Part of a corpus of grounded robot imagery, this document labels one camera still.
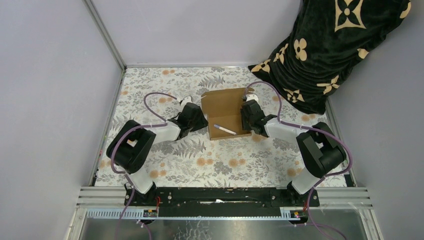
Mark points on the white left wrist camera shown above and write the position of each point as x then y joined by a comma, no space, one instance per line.
183,101

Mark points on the floral patterned table mat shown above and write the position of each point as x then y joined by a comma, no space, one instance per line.
209,157

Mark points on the aluminium frame post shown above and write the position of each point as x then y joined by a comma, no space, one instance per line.
95,15

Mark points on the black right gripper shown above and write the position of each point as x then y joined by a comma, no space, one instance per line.
245,126

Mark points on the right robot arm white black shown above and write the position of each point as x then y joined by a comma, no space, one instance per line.
320,150

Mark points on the brown cardboard box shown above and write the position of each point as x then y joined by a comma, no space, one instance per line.
223,108

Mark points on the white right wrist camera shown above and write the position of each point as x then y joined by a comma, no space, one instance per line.
250,97

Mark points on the black beige flower blanket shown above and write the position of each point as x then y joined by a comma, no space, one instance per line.
328,39

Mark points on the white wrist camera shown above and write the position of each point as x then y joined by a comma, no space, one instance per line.
183,101
250,97

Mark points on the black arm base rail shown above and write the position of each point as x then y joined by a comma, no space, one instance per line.
225,199

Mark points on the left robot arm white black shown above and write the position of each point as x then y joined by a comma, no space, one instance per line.
130,148

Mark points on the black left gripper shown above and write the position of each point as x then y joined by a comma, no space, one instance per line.
202,122

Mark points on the white blue pen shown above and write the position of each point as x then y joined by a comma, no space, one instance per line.
225,129

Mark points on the grey slotted cable duct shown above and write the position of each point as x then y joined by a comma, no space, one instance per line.
261,214

